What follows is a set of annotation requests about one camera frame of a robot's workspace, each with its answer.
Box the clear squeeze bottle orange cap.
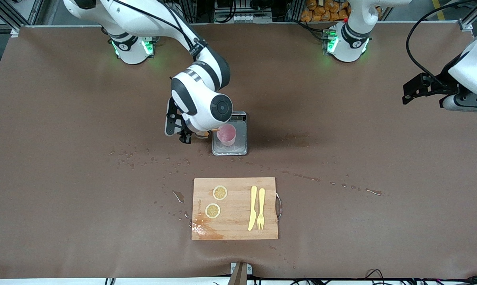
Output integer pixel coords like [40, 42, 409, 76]
[195, 127, 222, 139]

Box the pink plastic cup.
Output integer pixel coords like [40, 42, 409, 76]
[217, 123, 237, 146]

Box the grey digital kitchen scale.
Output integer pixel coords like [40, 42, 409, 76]
[212, 111, 248, 156]

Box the yellow plastic knife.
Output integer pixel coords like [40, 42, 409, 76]
[248, 186, 258, 232]

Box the yellow plastic fork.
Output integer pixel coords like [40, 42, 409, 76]
[257, 188, 266, 231]

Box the long white socket strip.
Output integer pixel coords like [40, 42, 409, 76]
[219, 14, 272, 23]

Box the orange snack bag pile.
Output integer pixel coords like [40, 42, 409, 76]
[300, 0, 382, 22]

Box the brown table cover mat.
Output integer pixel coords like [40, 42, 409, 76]
[0, 22, 477, 279]

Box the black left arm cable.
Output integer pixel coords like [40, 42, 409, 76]
[406, 0, 476, 86]

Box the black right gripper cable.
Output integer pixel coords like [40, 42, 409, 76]
[112, 0, 201, 50]

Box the wooden cutting board metal handle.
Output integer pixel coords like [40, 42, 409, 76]
[191, 177, 282, 241]

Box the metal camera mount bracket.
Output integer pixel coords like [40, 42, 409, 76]
[230, 262, 253, 285]

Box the black floor cable bundle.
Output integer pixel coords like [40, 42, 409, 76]
[365, 269, 477, 285]

